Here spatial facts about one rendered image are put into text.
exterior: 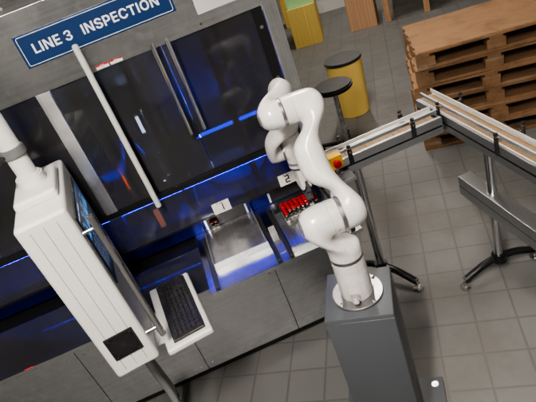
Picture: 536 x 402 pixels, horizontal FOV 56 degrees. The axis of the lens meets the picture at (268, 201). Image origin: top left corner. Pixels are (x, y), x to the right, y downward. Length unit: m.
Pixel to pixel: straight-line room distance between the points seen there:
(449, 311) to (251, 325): 1.08
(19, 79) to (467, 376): 2.35
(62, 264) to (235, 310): 1.18
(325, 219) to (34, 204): 0.98
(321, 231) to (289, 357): 1.44
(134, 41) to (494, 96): 2.94
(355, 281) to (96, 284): 0.91
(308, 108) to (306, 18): 6.09
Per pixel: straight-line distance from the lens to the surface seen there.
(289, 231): 2.32
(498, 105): 4.33
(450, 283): 3.15
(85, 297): 1.95
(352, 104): 5.15
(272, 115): 1.69
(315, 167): 1.68
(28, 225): 1.81
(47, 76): 2.18
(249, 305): 2.79
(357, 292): 1.87
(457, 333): 2.90
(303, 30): 7.81
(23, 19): 2.15
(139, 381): 3.02
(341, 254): 1.75
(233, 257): 2.26
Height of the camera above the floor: 2.21
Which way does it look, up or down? 31 degrees down
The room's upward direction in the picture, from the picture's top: 21 degrees counter-clockwise
